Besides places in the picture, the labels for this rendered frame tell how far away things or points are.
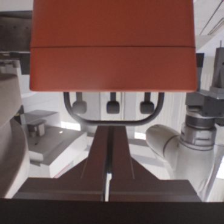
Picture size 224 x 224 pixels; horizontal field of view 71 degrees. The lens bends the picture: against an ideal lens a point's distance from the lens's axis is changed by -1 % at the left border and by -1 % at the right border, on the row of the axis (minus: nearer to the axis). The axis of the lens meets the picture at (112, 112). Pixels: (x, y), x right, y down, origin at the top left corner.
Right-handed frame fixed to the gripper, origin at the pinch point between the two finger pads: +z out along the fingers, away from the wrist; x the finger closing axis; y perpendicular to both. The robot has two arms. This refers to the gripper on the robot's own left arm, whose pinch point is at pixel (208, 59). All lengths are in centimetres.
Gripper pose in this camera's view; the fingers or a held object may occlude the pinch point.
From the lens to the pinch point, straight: 47.9
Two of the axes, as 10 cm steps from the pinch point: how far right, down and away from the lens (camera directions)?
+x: 1.3, -2.7, 9.6
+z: 0.0, -9.6, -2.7
